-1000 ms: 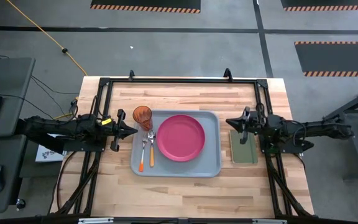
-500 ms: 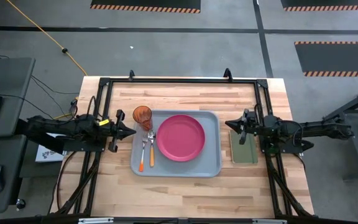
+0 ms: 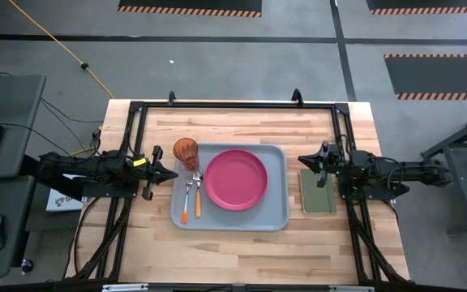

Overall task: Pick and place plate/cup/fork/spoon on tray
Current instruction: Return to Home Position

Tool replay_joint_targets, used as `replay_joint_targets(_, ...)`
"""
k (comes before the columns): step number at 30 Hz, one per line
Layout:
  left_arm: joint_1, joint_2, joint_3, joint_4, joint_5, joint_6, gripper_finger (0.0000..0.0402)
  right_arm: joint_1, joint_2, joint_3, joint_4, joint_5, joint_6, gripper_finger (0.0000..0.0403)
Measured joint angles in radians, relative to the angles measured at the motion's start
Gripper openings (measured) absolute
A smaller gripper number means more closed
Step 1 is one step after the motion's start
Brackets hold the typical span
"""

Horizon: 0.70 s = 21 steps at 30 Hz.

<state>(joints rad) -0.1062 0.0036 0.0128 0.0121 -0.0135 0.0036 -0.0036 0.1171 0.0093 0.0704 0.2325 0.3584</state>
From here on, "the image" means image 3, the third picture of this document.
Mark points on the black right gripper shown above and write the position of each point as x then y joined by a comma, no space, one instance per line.
331,160

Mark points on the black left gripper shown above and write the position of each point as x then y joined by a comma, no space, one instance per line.
152,172

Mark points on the orange translucent cup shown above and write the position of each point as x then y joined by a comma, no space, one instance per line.
185,152

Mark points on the pink plastic plate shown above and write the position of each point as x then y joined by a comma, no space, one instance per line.
235,179

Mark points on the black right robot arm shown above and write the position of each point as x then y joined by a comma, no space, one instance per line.
412,168

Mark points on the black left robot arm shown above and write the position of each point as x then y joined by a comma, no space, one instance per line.
75,166

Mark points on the yellow label tag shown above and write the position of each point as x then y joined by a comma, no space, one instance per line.
139,162

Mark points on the green notebook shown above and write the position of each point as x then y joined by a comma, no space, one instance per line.
316,194

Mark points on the white printed paper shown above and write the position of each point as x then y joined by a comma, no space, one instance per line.
61,200

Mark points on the grey metal cart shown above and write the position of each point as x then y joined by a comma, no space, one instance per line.
460,186

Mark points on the black hazard-striped floor mat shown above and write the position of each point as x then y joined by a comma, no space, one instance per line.
428,3
189,3
440,75

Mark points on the black round knob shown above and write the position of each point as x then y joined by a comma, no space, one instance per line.
26,266

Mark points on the grey desk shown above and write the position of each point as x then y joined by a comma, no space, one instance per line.
10,105

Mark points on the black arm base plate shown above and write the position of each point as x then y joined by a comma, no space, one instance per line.
108,191
379,194

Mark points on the black frame bracket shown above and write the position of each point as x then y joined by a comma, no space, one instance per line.
172,99
297,98

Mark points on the black aluminium table frame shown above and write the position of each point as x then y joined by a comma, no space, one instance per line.
237,105

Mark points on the white metal bracket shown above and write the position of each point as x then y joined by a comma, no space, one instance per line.
351,289
124,288

